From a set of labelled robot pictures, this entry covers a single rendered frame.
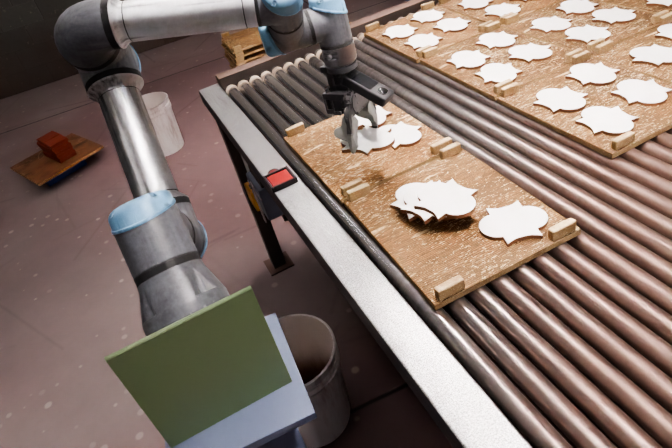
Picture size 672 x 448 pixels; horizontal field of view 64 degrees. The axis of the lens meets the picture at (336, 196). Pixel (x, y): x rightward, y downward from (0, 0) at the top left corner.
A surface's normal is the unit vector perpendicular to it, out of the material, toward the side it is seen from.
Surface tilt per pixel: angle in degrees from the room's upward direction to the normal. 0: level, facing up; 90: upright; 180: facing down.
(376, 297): 0
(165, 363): 90
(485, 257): 0
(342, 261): 0
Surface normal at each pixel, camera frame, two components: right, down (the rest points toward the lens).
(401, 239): -0.21, -0.79
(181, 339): 0.43, 0.46
